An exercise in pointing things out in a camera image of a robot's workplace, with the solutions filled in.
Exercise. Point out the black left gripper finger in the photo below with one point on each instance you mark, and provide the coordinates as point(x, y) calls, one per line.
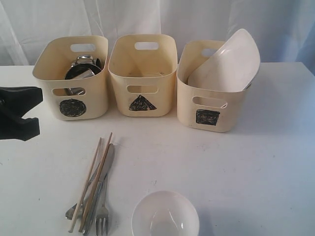
point(19, 100)
point(14, 126)

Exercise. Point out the steel mug front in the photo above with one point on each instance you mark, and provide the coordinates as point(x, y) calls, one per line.
point(76, 92)

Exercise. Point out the steel mug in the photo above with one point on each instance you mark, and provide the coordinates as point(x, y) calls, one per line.
point(84, 59)
point(76, 92)

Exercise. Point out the steel bowl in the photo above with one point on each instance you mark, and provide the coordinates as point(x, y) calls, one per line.
point(80, 69)

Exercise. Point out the white square plate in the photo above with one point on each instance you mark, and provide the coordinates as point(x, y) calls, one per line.
point(231, 68)

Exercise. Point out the cream bin with circle mark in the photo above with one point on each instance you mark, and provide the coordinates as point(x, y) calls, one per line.
point(52, 66)

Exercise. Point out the steel table knife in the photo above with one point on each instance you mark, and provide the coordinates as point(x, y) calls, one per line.
point(106, 167)

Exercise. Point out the steel spoon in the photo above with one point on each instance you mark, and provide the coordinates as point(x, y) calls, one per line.
point(69, 214)

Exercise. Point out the steel fork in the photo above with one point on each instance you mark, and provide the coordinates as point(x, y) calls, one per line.
point(102, 213)

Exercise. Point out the cream bin with triangle mark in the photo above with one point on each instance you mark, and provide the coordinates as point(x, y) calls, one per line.
point(143, 73)

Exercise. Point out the white ceramic bowl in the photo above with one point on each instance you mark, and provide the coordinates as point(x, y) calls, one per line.
point(165, 213)

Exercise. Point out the cream bin with square mark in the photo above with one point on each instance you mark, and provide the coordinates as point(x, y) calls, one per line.
point(204, 109)

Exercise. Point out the white curtain backdrop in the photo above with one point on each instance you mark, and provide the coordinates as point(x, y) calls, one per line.
point(284, 30)

